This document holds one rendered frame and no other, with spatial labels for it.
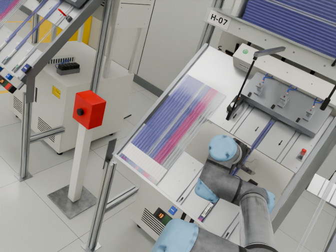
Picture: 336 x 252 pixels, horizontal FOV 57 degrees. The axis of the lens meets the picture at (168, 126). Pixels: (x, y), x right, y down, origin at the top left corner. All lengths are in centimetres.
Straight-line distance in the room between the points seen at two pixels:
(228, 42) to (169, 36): 190
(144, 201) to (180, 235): 136
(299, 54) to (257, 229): 87
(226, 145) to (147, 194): 104
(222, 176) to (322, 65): 69
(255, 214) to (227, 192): 15
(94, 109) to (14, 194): 85
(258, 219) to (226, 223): 50
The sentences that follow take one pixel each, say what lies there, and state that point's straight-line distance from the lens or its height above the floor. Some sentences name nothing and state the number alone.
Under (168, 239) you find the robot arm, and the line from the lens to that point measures 53.
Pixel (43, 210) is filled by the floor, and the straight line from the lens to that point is 211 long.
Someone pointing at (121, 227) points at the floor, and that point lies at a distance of 208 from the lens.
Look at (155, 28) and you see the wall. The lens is 364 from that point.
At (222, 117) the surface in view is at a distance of 137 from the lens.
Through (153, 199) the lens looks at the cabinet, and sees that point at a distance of 182.
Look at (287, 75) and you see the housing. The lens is 139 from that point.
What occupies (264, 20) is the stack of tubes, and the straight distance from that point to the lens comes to 141.
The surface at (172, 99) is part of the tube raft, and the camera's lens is 144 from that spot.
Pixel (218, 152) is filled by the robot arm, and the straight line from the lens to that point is 87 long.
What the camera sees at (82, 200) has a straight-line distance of 216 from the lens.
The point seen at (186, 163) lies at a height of 83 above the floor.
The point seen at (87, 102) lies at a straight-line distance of 166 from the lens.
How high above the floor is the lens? 158
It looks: 30 degrees down
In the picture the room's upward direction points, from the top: 18 degrees clockwise
